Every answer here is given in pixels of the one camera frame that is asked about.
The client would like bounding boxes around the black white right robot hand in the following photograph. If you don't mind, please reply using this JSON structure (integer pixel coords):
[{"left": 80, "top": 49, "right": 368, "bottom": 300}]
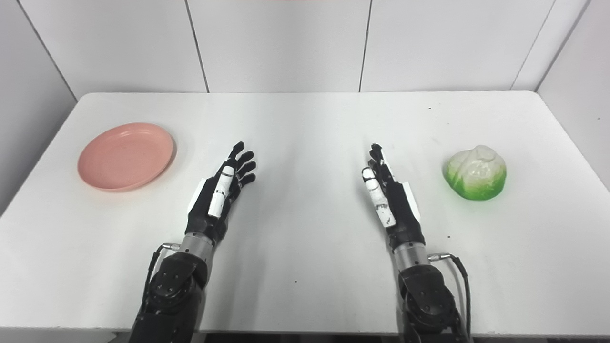
[{"left": 361, "top": 143, "right": 426, "bottom": 248}]

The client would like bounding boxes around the green white cabbage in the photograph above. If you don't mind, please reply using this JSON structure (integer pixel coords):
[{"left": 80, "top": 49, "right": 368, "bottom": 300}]
[{"left": 443, "top": 145, "right": 507, "bottom": 201}]

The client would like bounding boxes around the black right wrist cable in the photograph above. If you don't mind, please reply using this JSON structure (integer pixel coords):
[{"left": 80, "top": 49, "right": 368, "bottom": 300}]
[{"left": 428, "top": 252, "right": 472, "bottom": 340}]

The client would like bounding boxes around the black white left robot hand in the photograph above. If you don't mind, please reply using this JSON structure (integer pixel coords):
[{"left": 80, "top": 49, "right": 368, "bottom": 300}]
[{"left": 185, "top": 141, "right": 257, "bottom": 243}]

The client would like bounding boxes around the pink plate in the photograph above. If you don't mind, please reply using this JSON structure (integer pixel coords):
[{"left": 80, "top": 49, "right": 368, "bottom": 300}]
[{"left": 77, "top": 123, "right": 175, "bottom": 192}]

